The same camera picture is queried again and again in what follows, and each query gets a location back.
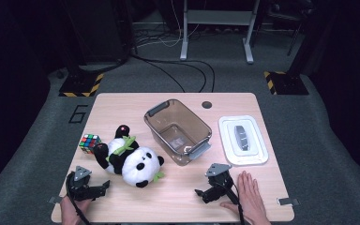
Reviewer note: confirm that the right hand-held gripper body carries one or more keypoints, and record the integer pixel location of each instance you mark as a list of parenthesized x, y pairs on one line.
[(222, 184)]

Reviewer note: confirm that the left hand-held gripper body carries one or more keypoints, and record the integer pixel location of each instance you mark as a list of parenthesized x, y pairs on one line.
[(76, 187)]

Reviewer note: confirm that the panda plush toy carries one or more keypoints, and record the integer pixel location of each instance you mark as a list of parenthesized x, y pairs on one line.
[(134, 168)]

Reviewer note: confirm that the multicoloured puzzle cube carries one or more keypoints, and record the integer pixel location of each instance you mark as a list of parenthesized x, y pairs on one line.
[(89, 143)]

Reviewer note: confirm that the white box lid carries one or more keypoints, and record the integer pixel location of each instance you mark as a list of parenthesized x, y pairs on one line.
[(256, 150)]

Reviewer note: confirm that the clear grey storage box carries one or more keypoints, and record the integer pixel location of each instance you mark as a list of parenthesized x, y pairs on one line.
[(168, 115)]

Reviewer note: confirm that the person's left hand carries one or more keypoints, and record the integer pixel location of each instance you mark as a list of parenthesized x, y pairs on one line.
[(72, 212)]

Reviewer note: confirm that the person's right hand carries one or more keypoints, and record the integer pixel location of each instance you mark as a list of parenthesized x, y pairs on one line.
[(251, 203)]

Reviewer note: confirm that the grey tape strip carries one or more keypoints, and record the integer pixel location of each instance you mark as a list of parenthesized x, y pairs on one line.
[(56, 200), (288, 201)]

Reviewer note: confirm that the dark round table grommet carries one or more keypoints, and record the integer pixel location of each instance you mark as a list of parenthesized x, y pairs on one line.
[(206, 104)]

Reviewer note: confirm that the dark metal stand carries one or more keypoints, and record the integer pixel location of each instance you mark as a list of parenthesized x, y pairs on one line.
[(295, 31)]

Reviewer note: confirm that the black yellow striped base plate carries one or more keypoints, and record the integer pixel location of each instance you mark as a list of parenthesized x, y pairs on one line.
[(287, 84), (79, 84)]

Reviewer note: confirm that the white metal stand frame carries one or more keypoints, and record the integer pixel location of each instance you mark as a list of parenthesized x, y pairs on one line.
[(218, 17)]

